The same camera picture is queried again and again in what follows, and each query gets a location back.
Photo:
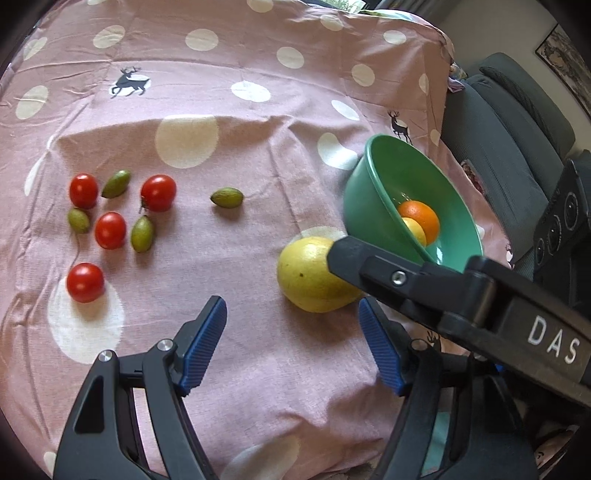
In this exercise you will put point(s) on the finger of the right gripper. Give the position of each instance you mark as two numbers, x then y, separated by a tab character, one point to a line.
426	294

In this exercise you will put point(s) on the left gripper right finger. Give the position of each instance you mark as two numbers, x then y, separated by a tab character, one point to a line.
484	434

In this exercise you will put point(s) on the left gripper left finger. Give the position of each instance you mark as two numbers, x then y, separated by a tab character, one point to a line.
101	439

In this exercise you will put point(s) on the round yellow lemon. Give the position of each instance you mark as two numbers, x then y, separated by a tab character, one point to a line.
416	230

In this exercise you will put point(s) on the orange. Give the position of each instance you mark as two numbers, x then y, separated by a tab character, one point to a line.
424	215

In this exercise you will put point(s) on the yellow pear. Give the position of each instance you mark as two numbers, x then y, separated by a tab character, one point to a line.
303	275

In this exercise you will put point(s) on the black speaker box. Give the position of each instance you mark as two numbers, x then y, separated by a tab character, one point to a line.
562	238

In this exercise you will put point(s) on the green plastic bowl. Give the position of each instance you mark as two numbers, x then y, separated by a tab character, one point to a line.
399	200

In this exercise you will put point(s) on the red cherry tomato front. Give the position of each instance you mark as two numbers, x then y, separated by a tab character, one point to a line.
85	283

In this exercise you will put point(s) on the red cherry tomato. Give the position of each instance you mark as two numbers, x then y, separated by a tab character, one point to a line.
110	231
85	283
157	193
83	191

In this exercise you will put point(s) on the grey sofa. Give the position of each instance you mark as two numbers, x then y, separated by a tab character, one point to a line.
511	140

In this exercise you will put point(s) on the green olive fruit centre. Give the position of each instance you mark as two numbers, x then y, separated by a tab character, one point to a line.
142	235

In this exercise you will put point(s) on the green olive fruit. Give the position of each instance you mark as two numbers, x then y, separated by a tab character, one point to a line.
79	221
116	185
227	198
142	235

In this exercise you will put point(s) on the red cherry tomato middle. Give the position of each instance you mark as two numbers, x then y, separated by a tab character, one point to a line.
110	231

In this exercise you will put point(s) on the green olive fruit left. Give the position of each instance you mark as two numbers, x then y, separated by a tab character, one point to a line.
79	221

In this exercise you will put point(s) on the green olive fruit far right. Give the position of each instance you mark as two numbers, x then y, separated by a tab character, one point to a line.
227	198

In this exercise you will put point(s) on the red cherry tomato back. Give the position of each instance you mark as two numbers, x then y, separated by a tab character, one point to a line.
83	191

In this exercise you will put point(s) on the red cherry tomato right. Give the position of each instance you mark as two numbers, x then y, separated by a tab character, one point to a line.
157	193

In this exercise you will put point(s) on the green olive fruit back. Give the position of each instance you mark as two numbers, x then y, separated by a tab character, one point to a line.
116	185

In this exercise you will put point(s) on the pink polka dot tablecloth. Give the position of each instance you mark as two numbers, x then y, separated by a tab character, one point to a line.
273	98

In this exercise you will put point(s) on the framed wall picture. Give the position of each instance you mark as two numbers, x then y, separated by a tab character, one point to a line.
559	53

